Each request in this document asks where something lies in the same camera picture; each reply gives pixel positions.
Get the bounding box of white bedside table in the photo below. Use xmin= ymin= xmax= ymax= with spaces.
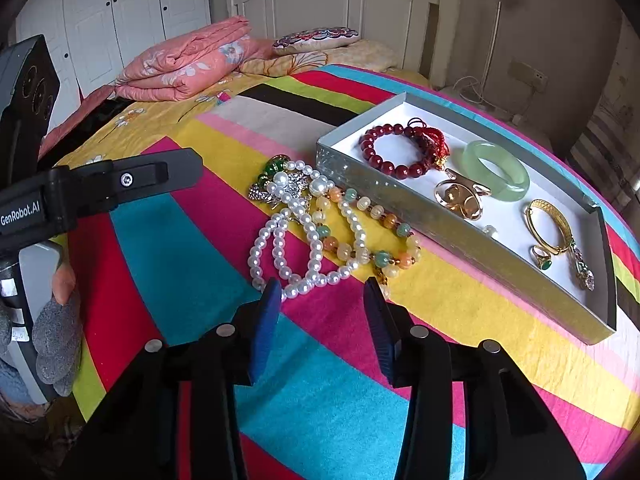
xmin=439 ymin=86 xmax=554 ymax=154

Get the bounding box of white pearl necklace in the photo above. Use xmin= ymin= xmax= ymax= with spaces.
xmin=246 ymin=159 xmax=371 ymax=302

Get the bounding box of red cord knot bracelet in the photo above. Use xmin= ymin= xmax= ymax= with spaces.
xmin=406 ymin=116 xmax=452 ymax=172

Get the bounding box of pink folded quilt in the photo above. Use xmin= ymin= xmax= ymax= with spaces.
xmin=38 ymin=16 xmax=273 ymax=162

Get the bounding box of white wardrobe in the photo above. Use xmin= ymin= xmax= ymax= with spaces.
xmin=14 ymin=0 xmax=210 ymax=129

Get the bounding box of embroidered decorative pillow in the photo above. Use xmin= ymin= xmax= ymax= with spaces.
xmin=272 ymin=27 xmax=360 ymax=55

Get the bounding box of striped curtain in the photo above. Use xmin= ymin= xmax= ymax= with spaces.
xmin=564 ymin=19 xmax=640 ymax=221

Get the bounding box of grey cardboard tray box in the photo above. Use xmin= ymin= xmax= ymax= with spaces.
xmin=316 ymin=92 xmax=617 ymax=344

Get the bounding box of yellow floral pillow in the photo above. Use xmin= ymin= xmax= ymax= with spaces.
xmin=239 ymin=40 xmax=399 ymax=77

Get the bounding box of green jade bangle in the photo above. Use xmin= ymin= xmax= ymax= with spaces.
xmin=460 ymin=141 xmax=530 ymax=202

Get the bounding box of slim white desk lamp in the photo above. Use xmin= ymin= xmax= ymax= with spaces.
xmin=472 ymin=0 xmax=503 ymax=104

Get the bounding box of wall power socket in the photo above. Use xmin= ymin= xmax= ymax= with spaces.
xmin=508 ymin=60 xmax=548 ymax=93

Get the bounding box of grey gloved left hand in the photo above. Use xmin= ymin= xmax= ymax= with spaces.
xmin=1 ymin=262 xmax=82 ymax=418

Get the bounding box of striped colourful bed sheet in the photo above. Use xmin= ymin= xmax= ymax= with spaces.
xmin=67 ymin=63 xmax=640 ymax=480

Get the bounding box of silver lotus flower brooch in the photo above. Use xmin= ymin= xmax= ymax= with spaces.
xmin=568 ymin=240 xmax=596 ymax=292

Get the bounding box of gold filigree bangle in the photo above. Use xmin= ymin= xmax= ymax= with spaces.
xmin=524 ymin=198 xmax=574 ymax=256

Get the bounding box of white wooden headboard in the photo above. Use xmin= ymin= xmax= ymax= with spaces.
xmin=227 ymin=0 xmax=460 ymax=89

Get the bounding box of green rhinestone brooch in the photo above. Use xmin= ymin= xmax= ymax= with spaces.
xmin=247 ymin=154 xmax=312 ymax=209

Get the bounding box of multicolour jade bead necklace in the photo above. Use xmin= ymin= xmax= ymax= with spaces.
xmin=311 ymin=185 xmax=424 ymax=302

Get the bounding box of gold emerald ring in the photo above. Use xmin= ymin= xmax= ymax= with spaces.
xmin=529 ymin=244 xmax=554 ymax=271

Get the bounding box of red bead bracelet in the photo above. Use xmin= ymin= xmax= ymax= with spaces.
xmin=359 ymin=122 xmax=436 ymax=181

